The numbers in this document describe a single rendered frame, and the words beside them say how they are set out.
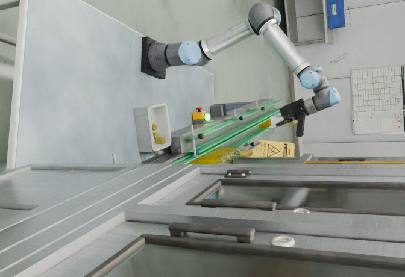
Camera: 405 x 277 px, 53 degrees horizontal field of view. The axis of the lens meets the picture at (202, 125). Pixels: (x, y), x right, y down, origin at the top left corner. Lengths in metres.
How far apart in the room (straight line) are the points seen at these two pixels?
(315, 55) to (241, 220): 7.29
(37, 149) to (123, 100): 0.55
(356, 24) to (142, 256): 7.36
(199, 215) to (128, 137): 1.26
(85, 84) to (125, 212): 1.01
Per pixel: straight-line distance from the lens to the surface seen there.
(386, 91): 7.82
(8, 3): 1.77
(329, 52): 7.88
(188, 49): 2.01
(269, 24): 1.87
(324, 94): 1.92
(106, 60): 1.89
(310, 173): 1.00
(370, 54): 7.81
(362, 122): 7.91
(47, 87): 1.61
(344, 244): 0.65
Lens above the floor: 1.93
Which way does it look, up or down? 26 degrees down
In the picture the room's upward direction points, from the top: 87 degrees clockwise
